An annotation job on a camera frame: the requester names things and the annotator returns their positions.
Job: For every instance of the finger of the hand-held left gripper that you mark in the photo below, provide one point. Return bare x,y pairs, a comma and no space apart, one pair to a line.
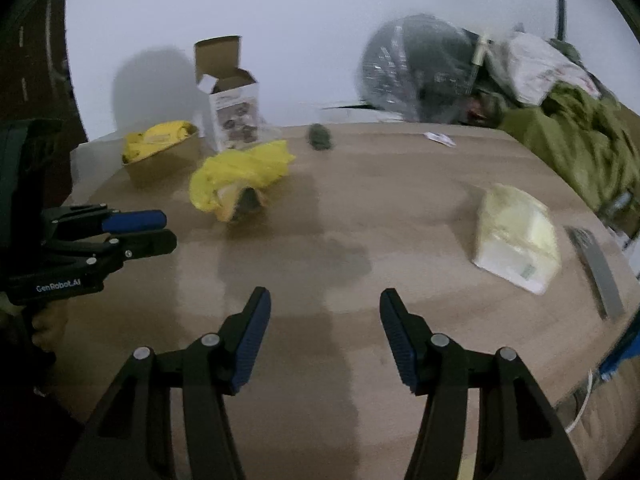
145,245
135,220

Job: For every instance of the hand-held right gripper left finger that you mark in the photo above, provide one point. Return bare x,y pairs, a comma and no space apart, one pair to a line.
252,340

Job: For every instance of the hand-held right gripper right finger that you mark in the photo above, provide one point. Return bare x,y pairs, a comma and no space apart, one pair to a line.
397,340

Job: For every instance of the person's left hand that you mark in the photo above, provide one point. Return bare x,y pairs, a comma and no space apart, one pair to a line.
47,327

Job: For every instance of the brown cardboard tray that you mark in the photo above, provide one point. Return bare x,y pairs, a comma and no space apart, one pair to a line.
160,167

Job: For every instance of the yellow snack packet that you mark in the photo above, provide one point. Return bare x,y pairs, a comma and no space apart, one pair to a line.
155,140

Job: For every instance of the black grey object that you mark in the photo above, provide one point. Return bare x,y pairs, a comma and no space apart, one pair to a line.
250,202

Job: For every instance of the yellow plastic bag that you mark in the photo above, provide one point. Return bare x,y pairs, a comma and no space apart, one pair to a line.
240,170

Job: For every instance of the open white carton box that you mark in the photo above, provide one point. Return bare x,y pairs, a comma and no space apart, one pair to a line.
232,110

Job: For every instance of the pale yellow packet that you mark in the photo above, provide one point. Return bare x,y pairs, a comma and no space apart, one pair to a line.
515,240

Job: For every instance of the dark green small object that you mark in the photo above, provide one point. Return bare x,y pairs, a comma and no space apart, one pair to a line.
320,137

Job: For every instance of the small white wrapper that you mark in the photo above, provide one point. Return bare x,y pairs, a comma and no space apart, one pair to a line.
440,139

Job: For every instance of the grey flat strip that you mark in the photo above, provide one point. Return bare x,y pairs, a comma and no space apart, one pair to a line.
600,275

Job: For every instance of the blue object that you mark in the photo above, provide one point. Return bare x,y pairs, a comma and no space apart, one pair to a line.
622,355

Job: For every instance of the olive green cloth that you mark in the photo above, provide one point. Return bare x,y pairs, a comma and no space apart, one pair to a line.
580,145

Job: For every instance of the plastic wrapped black fan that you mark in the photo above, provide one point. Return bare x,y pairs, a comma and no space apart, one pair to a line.
415,65

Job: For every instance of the white plastic bag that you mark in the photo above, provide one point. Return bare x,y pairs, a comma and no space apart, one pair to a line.
545,70

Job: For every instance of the black pole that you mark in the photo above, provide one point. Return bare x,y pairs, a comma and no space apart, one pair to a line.
561,20

